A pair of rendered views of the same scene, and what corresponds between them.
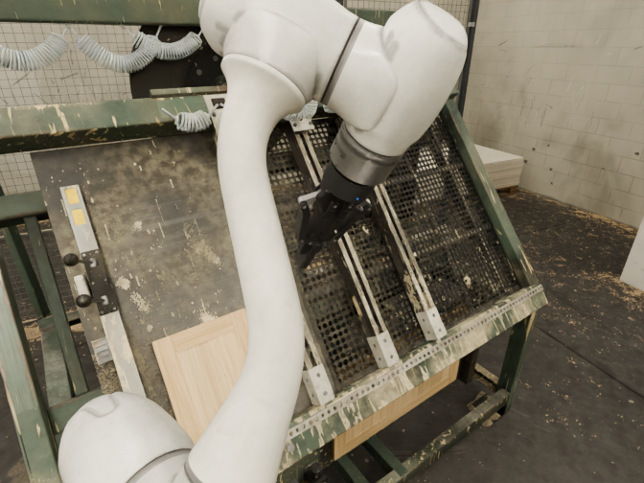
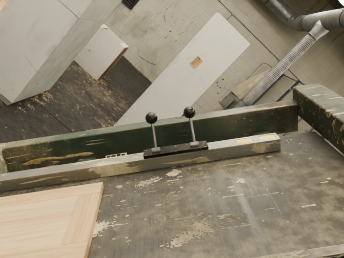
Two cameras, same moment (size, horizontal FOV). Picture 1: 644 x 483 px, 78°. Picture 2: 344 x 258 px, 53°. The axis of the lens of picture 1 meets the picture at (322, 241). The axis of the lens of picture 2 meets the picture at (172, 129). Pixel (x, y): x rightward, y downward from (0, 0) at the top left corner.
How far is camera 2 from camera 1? 1.37 m
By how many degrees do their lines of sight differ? 99
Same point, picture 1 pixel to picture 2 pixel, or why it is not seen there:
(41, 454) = (66, 136)
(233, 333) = (59, 243)
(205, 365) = (46, 216)
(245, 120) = not seen: outside the picture
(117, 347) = (111, 159)
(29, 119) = (335, 103)
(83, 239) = (220, 143)
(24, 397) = (106, 130)
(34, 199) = not seen: hidden behind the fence
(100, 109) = not seen: outside the picture
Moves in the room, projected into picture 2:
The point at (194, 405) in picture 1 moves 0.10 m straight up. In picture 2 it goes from (17, 205) to (38, 180)
